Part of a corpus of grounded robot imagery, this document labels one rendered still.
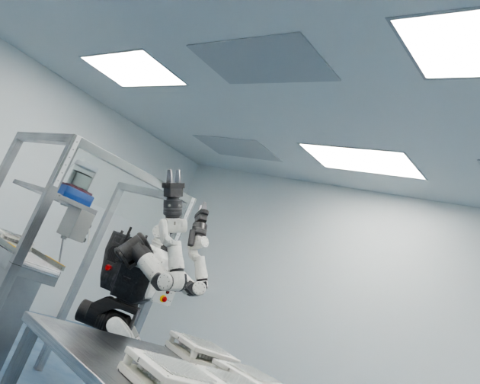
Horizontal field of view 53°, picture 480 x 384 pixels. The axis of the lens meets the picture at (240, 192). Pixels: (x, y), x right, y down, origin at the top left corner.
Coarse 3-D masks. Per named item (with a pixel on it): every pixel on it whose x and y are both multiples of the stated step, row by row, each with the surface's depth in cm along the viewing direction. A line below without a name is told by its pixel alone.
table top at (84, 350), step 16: (32, 320) 164; (48, 320) 171; (48, 336) 153; (64, 336) 156; (80, 336) 166; (96, 336) 176; (112, 336) 188; (64, 352) 142; (80, 352) 145; (96, 352) 152; (112, 352) 161; (160, 352) 195; (80, 368) 133; (96, 368) 134; (112, 368) 141
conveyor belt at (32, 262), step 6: (12, 252) 306; (30, 258) 309; (36, 258) 322; (24, 264) 291; (30, 264) 293; (36, 264) 296; (42, 264) 300; (48, 264) 315; (36, 270) 297; (42, 270) 298; (48, 270) 301; (54, 270) 304; (54, 276) 304
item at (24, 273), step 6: (0, 246) 320; (0, 252) 315; (6, 252) 308; (0, 258) 311; (6, 258) 304; (0, 264) 307; (6, 264) 300; (24, 270) 294; (30, 270) 296; (18, 276) 292; (24, 276) 294; (30, 276) 296; (36, 276) 298; (42, 276) 301; (48, 276) 303; (42, 282) 301; (48, 282) 304; (54, 282) 306
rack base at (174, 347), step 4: (168, 344) 211; (172, 344) 209; (176, 344) 212; (172, 348) 208; (176, 348) 206; (180, 348) 206; (176, 352) 204; (180, 352) 202; (184, 352) 201; (180, 356) 201; (184, 356) 198; (188, 356) 196; (188, 360) 195; (192, 360) 195; (196, 360) 196; (200, 360) 197; (204, 360) 200; (200, 364) 197; (204, 364) 198; (208, 364) 199; (212, 364) 200; (220, 368) 202
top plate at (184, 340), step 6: (174, 336) 210; (180, 336) 208; (186, 342) 202; (192, 342) 204; (192, 348) 196; (198, 348) 196; (204, 348) 200; (204, 354) 198; (210, 354) 199; (216, 354) 201; (222, 354) 204; (234, 360) 206; (240, 360) 208
